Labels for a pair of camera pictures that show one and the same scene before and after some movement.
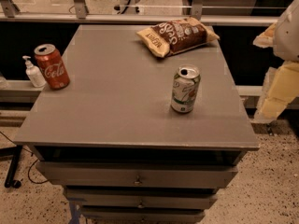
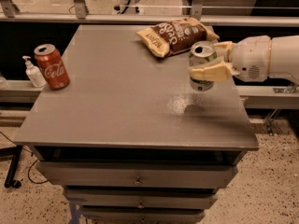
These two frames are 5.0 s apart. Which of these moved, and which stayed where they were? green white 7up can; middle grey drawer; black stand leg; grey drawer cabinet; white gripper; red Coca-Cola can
Moved: white gripper; green white 7up can
Stayed: grey drawer cabinet; red Coca-Cola can; black stand leg; middle grey drawer
